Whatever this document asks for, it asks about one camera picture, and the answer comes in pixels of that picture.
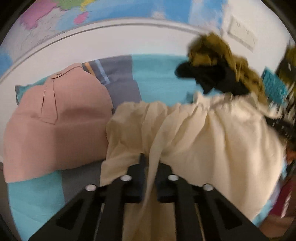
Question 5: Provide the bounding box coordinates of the cream yellow large shirt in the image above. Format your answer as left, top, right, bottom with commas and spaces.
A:
100, 92, 285, 240

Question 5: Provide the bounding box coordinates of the person's maroon clothing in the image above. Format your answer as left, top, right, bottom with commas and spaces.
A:
259, 176, 296, 239

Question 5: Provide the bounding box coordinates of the person's right hand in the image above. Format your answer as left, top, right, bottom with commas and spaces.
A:
285, 142, 296, 165

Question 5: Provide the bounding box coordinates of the mustard hanging sweater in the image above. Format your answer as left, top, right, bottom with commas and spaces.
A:
276, 45, 296, 89

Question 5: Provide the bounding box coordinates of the teal grey patterned bedsheet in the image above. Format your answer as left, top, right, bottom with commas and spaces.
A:
8, 55, 273, 240

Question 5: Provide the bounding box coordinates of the pink folded garment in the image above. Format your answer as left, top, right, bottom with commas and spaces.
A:
3, 63, 113, 183

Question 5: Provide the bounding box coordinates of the olive green jacket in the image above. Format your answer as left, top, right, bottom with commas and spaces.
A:
175, 33, 267, 104

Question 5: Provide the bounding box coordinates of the white wall socket panel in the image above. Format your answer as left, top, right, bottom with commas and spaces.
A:
227, 16, 257, 51

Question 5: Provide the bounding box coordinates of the colourful wall map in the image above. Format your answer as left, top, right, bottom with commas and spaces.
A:
1, 0, 228, 74

